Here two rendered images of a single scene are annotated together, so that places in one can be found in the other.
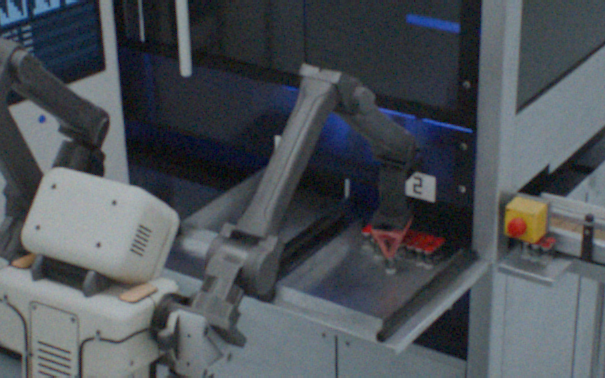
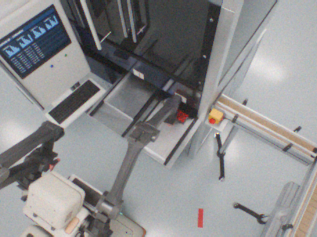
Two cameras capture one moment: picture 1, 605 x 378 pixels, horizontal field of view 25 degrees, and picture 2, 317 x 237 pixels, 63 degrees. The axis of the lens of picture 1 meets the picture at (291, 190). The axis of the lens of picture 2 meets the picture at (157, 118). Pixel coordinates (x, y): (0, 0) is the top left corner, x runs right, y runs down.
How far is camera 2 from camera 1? 1.80 m
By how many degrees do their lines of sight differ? 37
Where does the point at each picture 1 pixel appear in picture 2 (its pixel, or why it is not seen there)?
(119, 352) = not seen: outside the picture
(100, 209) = (50, 211)
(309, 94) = (131, 150)
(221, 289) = (101, 226)
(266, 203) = (116, 192)
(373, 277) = (164, 129)
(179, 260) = (103, 117)
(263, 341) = not seen: hidden behind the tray
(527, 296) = not seen: hidden behind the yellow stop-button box
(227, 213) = (119, 90)
